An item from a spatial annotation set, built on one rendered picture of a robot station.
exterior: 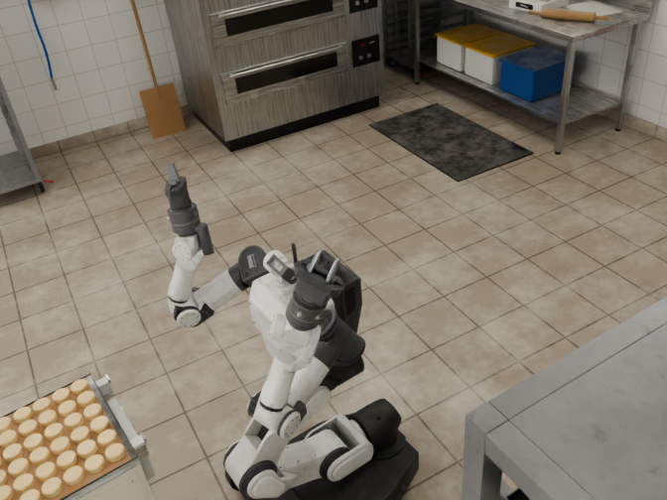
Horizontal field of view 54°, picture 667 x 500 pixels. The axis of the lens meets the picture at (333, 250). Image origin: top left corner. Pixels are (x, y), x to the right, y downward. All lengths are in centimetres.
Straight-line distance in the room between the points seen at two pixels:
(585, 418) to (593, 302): 305
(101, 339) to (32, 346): 38
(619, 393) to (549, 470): 13
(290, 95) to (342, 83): 49
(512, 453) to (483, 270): 323
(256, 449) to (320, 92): 376
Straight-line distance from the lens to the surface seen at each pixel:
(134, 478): 203
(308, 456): 247
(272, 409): 172
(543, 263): 395
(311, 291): 153
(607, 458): 67
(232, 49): 510
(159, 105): 584
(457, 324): 348
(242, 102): 525
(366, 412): 260
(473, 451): 70
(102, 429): 202
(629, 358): 76
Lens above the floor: 233
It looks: 35 degrees down
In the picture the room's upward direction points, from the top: 6 degrees counter-clockwise
